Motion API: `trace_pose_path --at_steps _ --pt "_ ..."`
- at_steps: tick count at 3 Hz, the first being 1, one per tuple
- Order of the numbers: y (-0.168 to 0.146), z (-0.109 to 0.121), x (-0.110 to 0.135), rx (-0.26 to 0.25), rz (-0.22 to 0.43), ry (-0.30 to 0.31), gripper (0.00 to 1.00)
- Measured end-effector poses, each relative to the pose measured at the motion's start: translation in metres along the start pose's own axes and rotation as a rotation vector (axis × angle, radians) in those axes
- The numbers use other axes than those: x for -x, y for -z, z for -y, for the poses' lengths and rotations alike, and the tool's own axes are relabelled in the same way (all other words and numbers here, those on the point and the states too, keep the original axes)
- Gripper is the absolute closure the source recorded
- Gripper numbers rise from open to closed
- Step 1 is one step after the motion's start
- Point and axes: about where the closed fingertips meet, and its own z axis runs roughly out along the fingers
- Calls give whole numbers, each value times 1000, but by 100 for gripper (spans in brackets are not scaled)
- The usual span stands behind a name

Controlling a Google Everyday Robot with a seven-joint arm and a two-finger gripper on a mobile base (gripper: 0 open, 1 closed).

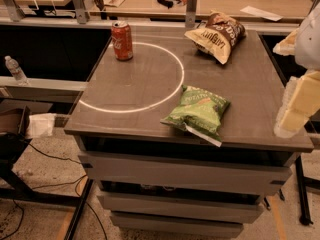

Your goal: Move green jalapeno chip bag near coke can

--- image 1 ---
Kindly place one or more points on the brown and cream chip bag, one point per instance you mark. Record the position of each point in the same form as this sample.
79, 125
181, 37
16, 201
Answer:
218, 37

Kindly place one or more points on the middle grey drawer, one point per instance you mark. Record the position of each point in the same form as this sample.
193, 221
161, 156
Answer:
177, 207

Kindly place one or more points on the clear plastic water bottle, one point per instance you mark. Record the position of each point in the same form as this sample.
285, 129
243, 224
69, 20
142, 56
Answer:
16, 71

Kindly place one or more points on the grey drawer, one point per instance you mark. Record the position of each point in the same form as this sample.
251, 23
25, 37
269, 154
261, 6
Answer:
187, 174
177, 207
176, 225

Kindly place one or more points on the bottom grey drawer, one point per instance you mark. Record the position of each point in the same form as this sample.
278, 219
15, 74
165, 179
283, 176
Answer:
176, 225

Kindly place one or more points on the red coke can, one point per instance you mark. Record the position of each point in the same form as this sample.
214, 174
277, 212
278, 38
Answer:
122, 40

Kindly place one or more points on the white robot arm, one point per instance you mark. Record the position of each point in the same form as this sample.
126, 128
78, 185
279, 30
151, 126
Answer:
307, 46

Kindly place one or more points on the black headband object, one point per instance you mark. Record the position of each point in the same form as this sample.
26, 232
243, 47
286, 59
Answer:
169, 3

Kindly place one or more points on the black side stand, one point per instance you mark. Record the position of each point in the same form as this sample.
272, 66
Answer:
13, 142

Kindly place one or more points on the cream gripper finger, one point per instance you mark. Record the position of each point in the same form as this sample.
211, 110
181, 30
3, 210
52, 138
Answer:
300, 101
286, 47

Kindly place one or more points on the green jalapeno chip bag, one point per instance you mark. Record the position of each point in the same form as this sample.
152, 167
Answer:
198, 112

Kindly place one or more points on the top grey drawer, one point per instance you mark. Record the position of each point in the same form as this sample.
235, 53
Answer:
187, 174

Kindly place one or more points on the small paper card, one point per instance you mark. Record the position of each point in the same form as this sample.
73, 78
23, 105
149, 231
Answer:
113, 3

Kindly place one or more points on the wooden background desk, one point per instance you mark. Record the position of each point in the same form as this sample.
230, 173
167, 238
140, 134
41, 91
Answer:
286, 9

